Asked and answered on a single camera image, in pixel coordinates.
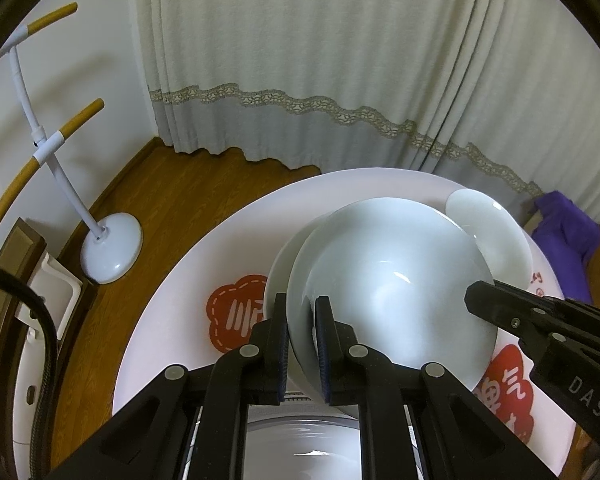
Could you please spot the red cloud-shaped sticker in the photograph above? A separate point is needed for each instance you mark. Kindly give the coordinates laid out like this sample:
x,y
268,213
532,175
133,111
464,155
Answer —
x,y
230,315
510,400

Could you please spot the cream curtain with lace trim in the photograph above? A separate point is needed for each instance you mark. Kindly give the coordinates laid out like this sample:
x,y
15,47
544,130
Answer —
x,y
305,35

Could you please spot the purple cloth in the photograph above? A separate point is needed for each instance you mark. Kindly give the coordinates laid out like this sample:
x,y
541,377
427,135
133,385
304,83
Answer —
x,y
565,230

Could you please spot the large grey-rimmed white plate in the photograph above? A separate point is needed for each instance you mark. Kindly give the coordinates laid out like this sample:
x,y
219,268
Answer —
x,y
300,440

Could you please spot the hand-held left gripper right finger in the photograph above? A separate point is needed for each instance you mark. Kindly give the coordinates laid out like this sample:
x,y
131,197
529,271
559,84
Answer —
x,y
322,355

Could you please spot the white bowl with grey band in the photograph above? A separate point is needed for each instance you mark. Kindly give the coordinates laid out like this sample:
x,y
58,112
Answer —
x,y
395,300
280,270
490,230

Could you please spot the white drawer cabinet brown top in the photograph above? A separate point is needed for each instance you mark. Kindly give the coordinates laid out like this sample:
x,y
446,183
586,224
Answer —
x,y
55,280

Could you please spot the white rack with wooden bars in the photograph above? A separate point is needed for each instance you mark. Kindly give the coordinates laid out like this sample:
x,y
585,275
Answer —
x,y
110,255

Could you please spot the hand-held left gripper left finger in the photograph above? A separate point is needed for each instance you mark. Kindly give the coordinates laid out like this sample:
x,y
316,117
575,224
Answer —
x,y
281,355

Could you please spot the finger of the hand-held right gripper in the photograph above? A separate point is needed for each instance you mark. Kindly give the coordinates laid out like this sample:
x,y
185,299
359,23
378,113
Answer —
x,y
570,307
555,360

